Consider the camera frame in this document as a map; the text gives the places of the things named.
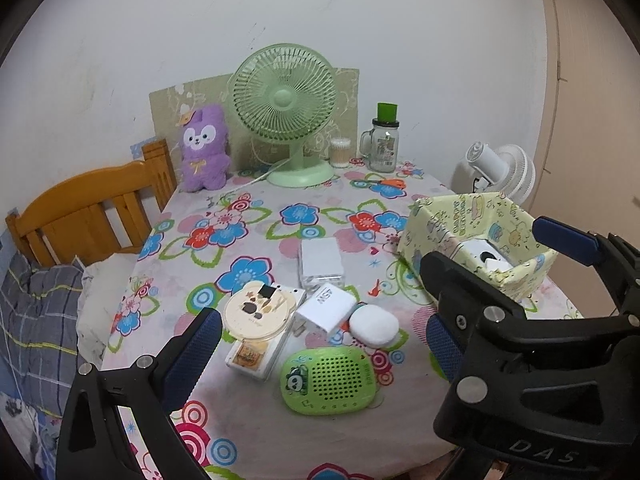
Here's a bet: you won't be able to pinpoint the green desk fan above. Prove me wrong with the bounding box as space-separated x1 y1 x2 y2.
232 43 337 189

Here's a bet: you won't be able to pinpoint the white fan cable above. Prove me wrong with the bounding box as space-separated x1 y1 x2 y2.
227 157 292 191

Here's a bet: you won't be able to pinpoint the yellow cartoon print storage box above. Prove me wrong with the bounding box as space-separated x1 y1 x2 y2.
397 192 559 304

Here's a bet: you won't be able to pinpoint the green perforated oval device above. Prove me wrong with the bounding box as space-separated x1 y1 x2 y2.
278 345 377 416

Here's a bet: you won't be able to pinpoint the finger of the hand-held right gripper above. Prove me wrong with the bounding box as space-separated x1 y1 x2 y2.
532 216 640 317
419 250 529 361

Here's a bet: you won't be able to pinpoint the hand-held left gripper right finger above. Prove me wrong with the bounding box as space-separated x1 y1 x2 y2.
425 313 466 383

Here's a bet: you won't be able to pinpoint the beige patterned backboard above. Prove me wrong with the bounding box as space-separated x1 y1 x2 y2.
149 66 361 172

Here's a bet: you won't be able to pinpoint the white clip fan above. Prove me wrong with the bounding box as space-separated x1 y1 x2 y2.
449 140 537 207

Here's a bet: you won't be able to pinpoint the blue wall sticker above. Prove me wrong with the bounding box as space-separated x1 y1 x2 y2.
129 135 157 160

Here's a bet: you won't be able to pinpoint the small white box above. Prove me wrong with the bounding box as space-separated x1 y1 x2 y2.
457 239 514 274

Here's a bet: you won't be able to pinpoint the white pillow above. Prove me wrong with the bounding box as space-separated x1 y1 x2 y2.
75 252 141 367

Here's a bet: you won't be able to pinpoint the white oval case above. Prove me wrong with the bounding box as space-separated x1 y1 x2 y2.
348 303 400 349

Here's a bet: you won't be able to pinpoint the glass jar mug green lid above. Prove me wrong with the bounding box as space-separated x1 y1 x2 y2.
360 102 401 172

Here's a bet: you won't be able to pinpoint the wooden headboard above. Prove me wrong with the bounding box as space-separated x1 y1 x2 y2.
4 138 177 269

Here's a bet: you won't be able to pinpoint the white rectangular box orange label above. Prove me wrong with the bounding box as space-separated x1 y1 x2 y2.
224 283 307 384

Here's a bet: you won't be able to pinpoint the cotton swab container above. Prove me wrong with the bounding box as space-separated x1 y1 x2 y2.
329 137 354 169

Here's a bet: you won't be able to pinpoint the orange handled scissors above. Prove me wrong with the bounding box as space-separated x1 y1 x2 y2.
369 175 407 192

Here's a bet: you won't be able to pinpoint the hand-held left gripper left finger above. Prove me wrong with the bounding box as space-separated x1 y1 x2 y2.
55 307 224 480

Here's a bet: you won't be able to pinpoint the round beige compact case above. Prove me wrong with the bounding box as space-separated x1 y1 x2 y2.
223 282 296 344

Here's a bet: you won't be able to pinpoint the white charger plug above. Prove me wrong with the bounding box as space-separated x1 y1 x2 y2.
292 283 359 342

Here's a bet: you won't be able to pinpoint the clear plastic card box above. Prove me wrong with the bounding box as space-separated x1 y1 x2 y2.
298 238 346 291

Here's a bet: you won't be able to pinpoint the grey plaid bedding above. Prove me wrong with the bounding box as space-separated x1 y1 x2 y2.
0 250 86 461

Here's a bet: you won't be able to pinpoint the floral tablecloth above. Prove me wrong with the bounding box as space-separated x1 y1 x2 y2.
99 157 584 480

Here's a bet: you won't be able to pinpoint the purple plush toy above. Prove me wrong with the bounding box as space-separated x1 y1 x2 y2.
178 104 232 194

